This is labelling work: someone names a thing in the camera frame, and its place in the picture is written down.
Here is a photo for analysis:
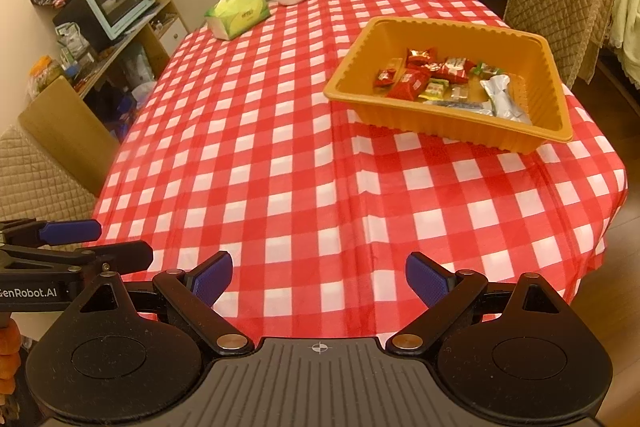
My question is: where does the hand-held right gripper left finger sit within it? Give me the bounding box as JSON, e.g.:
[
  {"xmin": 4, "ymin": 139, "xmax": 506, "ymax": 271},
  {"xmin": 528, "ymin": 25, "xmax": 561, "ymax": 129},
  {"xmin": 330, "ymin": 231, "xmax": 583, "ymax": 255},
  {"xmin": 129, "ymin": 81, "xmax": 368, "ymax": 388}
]
[{"xmin": 65, "ymin": 251, "xmax": 255, "ymax": 356}]

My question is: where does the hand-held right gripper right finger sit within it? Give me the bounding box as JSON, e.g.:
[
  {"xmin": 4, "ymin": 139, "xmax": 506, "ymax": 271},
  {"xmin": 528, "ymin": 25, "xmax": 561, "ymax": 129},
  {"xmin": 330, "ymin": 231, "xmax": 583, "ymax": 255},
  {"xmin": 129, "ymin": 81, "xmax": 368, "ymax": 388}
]
[{"xmin": 386, "ymin": 252, "xmax": 573, "ymax": 354}]

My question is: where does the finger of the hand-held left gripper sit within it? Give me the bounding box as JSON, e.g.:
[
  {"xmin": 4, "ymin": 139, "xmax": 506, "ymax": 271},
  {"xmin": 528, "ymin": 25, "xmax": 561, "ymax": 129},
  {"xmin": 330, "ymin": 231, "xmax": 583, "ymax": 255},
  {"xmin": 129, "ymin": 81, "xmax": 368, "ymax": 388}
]
[
  {"xmin": 30, "ymin": 241, "xmax": 154, "ymax": 277},
  {"xmin": 0, "ymin": 219, "xmax": 102, "ymax": 248}
]

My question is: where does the orange plastic tray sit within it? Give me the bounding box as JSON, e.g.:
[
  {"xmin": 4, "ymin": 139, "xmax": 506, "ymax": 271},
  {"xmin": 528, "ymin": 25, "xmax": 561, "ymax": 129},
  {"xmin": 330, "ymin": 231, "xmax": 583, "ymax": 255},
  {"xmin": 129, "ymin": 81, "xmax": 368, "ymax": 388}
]
[{"xmin": 323, "ymin": 17, "xmax": 574, "ymax": 154}]

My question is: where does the long grey snack packet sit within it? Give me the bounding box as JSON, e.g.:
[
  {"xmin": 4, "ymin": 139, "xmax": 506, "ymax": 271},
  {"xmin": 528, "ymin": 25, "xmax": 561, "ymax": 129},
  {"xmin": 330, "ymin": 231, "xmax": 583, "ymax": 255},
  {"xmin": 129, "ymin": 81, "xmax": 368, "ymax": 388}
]
[{"xmin": 424, "ymin": 99, "xmax": 496, "ymax": 116}]

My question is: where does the yellow green candy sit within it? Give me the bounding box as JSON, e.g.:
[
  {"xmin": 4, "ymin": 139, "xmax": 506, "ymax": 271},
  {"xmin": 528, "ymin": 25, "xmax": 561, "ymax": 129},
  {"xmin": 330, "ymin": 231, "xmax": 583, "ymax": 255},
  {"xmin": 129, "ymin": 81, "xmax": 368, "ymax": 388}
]
[{"xmin": 419, "ymin": 78, "xmax": 450, "ymax": 100}]

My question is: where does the large red snack packet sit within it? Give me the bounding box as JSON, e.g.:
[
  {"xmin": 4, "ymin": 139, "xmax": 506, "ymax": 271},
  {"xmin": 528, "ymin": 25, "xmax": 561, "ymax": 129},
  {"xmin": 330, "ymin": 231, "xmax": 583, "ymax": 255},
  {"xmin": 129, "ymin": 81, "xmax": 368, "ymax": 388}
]
[{"xmin": 386, "ymin": 68, "xmax": 432, "ymax": 100}]

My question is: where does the silver green snack packet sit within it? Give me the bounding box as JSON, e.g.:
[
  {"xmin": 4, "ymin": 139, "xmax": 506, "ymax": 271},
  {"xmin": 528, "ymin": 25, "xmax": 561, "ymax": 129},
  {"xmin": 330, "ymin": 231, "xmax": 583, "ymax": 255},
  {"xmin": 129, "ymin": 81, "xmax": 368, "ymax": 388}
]
[{"xmin": 479, "ymin": 74, "xmax": 532, "ymax": 124}]

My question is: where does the dark red white print packet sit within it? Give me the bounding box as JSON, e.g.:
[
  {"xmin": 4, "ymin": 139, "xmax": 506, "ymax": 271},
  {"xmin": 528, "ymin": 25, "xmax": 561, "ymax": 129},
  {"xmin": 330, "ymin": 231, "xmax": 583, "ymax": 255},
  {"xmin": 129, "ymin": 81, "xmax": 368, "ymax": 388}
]
[{"xmin": 440, "ymin": 57, "xmax": 477, "ymax": 84}]

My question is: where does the beige quilted chair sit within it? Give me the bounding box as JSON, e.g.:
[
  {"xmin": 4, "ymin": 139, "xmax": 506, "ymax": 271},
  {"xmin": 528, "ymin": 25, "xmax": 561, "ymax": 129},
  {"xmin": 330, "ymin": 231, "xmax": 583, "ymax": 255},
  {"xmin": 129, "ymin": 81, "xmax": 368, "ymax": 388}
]
[{"xmin": 0, "ymin": 124, "xmax": 101, "ymax": 225}]

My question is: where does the wooden shelf cabinet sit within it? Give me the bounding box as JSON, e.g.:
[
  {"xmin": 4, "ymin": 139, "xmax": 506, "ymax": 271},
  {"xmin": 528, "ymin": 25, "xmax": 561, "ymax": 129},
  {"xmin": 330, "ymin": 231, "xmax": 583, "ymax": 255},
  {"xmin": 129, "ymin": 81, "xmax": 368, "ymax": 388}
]
[{"xmin": 19, "ymin": 0, "xmax": 190, "ymax": 198}]

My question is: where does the light blue toaster oven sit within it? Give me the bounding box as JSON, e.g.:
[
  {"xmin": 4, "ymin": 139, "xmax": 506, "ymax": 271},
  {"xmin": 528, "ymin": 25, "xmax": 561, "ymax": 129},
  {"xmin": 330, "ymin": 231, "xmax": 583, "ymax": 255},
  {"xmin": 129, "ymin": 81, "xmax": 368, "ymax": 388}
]
[{"xmin": 81, "ymin": 0, "xmax": 156, "ymax": 40}]

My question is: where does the green tissue box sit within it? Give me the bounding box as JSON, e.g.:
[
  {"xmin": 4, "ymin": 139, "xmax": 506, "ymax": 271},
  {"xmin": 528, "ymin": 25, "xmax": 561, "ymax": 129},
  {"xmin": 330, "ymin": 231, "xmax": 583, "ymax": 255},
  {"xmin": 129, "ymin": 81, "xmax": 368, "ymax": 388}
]
[{"xmin": 204, "ymin": 0, "xmax": 272, "ymax": 41}]

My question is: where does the sofa with pale green cover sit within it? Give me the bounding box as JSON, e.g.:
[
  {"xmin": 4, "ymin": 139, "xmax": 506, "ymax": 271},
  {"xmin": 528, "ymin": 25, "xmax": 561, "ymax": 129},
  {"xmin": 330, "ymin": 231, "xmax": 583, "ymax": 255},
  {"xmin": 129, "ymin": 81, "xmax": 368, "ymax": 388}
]
[{"xmin": 607, "ymin": 0, "xmax": 640, "ymax": 90}]

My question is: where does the orange coiled cable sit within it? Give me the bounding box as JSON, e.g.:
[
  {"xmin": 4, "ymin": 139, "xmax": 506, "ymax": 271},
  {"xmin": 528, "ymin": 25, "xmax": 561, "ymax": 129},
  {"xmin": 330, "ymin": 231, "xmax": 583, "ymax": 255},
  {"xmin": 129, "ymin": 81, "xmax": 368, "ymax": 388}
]
[{"xmin": 0, "ymin": 319, "xmax": 22, "ymax": 395}]

